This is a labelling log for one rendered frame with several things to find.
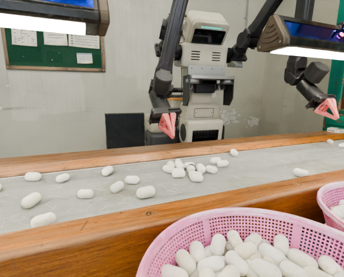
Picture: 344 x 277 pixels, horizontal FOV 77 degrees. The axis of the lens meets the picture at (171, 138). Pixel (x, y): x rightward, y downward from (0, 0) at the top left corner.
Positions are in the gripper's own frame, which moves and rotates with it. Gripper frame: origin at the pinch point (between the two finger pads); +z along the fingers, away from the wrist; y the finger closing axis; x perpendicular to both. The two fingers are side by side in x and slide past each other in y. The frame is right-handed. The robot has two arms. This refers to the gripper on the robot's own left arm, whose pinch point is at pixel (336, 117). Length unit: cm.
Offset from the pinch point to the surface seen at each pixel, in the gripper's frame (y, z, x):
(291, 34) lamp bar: -42.7, -2.1, -25.3
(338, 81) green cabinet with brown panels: 32.4, -25.7, 2.3
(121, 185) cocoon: -79, 13, 2
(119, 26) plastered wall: -45, -208, 70
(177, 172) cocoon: -66, 11, 4
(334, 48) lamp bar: -29.5, -0.3, -24.2
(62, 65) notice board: -103, -183, 104
